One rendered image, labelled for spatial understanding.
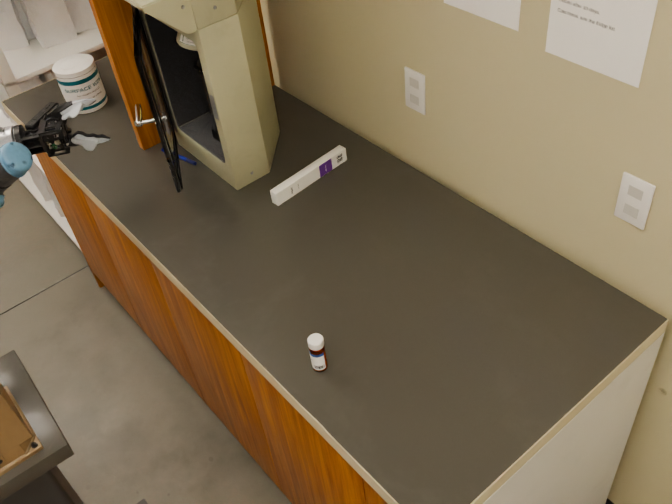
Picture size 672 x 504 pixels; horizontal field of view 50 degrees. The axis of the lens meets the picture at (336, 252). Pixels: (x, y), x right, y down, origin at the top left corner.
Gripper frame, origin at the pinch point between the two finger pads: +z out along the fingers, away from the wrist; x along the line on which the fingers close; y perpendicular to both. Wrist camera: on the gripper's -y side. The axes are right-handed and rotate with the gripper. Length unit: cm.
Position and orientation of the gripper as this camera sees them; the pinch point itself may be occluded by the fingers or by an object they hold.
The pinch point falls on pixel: (100, 118)
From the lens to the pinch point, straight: 191.9
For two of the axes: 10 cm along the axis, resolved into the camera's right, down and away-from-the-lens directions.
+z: 9.7, -2.2, 1.0
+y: 2.3, 6.6, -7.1
